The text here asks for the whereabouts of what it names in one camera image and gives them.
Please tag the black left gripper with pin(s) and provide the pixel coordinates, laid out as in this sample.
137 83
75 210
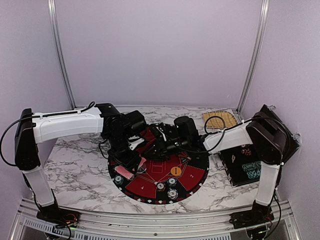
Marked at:
130 162

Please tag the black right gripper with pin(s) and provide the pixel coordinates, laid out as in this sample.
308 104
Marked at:
160 148

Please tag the red playing card deck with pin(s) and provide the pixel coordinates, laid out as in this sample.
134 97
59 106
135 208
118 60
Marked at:
125 173

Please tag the green chips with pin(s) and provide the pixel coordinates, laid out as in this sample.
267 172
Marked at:
118 180
172 182

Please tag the triangular all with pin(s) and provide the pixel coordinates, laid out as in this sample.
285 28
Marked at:
184 160

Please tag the orange big blind button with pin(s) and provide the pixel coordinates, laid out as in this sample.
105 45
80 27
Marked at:
176 171

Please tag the chip stack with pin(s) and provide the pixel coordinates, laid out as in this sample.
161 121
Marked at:
160 187

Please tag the blue chips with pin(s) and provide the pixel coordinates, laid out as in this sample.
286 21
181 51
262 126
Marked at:
172 194

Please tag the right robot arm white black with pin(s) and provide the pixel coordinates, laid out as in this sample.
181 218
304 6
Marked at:
215 142

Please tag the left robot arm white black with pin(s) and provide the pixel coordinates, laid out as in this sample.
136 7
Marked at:
35 128

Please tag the round red black poker mat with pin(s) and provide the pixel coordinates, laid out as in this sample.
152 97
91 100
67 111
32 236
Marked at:
143 187

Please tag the yellow woven bamboo mat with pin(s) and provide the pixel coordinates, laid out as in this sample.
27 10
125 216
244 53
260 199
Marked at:
219 119

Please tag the black poker set case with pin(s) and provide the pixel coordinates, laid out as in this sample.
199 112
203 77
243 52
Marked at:
272 144

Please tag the red dice in case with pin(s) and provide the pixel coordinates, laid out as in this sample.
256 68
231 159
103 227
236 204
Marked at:
246 151

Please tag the teal chip row upper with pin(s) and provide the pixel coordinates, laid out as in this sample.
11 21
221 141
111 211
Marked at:
252 166

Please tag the teal chip row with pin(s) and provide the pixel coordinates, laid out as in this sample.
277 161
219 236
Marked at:
254 174
252 166

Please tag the teal chip row lower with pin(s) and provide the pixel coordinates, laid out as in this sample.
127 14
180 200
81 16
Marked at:
254 174

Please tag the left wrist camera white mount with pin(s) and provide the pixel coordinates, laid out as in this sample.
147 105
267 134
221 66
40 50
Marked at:
133 143

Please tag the front aluminium rail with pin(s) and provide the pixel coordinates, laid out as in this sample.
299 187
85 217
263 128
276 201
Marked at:
205 225

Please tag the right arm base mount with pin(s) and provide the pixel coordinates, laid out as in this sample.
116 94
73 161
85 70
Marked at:
249 218

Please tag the right aluminium frame post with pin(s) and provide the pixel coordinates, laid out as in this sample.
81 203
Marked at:
259 38

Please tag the aluminium frame post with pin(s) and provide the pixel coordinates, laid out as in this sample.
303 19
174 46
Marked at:
259 38
59 52

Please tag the left aluminium frame post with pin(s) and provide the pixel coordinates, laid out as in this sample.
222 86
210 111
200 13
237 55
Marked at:
59 52

